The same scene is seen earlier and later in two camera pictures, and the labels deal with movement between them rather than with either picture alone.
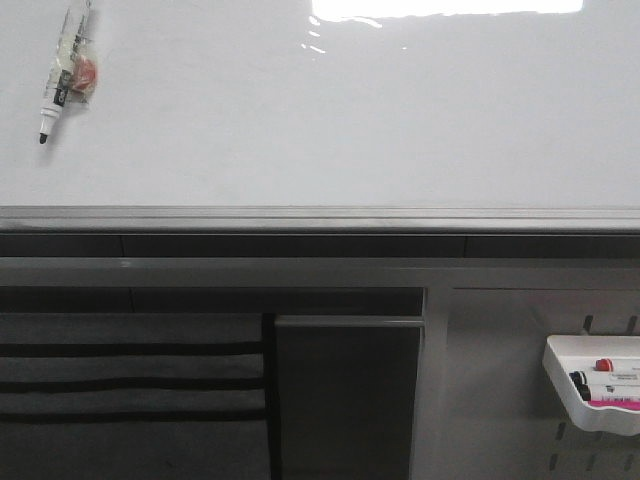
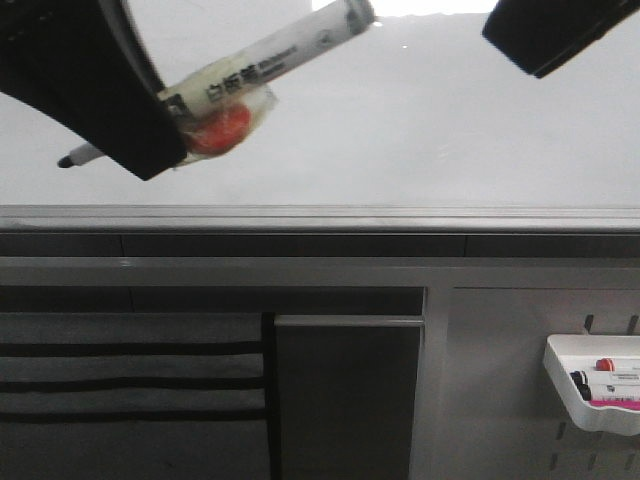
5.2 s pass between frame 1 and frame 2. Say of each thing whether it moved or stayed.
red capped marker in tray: stayed
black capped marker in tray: stayed
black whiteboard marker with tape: moved
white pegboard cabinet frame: stayed
